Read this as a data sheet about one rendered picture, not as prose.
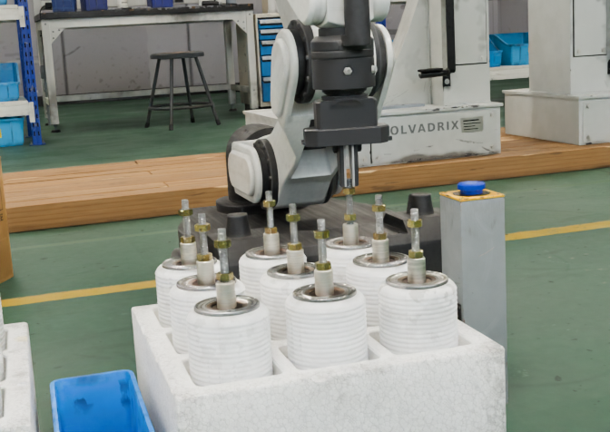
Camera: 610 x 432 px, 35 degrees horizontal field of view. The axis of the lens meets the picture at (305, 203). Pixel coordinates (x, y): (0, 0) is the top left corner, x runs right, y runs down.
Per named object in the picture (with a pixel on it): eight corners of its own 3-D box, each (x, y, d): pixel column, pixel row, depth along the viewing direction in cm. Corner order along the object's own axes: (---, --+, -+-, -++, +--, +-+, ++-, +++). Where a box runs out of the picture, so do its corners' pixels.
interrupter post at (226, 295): (219, 306, 113) (217, 279, 112) (239, 306, 112) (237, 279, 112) (214, 312, 110) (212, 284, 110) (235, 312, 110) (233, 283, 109)
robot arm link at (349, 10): (300, 61, 138) (296, -22, 136) (368, 56, 142) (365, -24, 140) (333, 61, 127) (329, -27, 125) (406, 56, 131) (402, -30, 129)
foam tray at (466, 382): (141, 424, 143) (131, 306, 140) (387, 383, 154) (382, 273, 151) (189, 554, 106) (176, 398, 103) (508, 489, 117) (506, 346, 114)
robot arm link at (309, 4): (306, 34, 132) (273, -15, 141) (365, 31, 135) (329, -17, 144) (314, -8, 128) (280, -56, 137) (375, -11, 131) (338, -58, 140)
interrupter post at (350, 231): (342, 244, 141) (341, 222, 141) (359, 243, 141) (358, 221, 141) (342, 248, 139) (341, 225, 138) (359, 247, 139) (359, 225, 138)
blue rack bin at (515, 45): (477, 64, 693) (476, 34, 689) (525, 61, 703) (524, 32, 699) (511, 65, 645) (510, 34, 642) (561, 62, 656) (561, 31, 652)
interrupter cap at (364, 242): (325, 241, 144) (325, 237, 144) (376, 239, 144) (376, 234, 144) (324, 253, 137) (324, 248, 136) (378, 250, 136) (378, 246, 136)
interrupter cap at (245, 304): (201, 300, 115) (201, 295, 115) (264, 299, 114) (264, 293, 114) (187, 319, 108) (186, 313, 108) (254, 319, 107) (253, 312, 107)
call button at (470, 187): (452, 195, 141) (452, 181, 141) (477, 192, 142) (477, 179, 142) (465, 200, 137) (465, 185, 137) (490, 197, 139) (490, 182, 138)
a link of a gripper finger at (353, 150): (353, 187, 137) (351, 143, 136) (349, 183, 140) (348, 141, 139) (364, 186, 137) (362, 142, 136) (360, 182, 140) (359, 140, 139)
